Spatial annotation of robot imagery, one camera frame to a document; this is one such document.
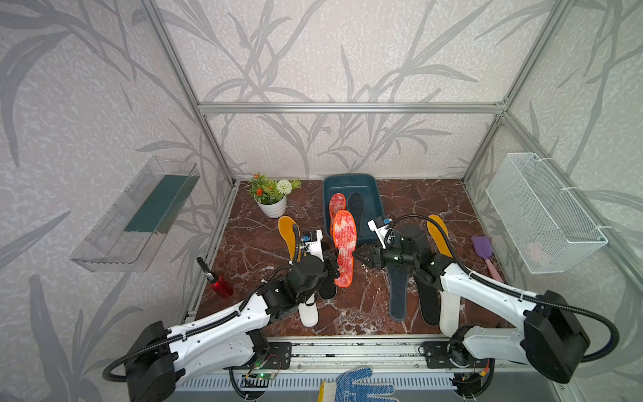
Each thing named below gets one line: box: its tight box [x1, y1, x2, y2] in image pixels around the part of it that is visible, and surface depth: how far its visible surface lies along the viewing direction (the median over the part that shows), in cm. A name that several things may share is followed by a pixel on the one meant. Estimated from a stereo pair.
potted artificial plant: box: [246, 171, 302, 219], surface depth 101 cm
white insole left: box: [298, 293, 319, 328], surface depth 82 cm
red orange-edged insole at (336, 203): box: [329, 192, 346, 231], surface depth 111 cm
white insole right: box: [438, 290, 462, 338], surface depth 82 cm
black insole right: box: [414, 276, 442, 327], surface depth 84 cm
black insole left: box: [318, 276, 337, 300], surface depth 85 cm
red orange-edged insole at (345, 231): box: [333, 210, 358, 289], surface depth 77 cm
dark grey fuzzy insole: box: [347, 190, 366, 238], surface depth 112 cm
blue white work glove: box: [317, 366, 401, 402], surface depth 69 cm
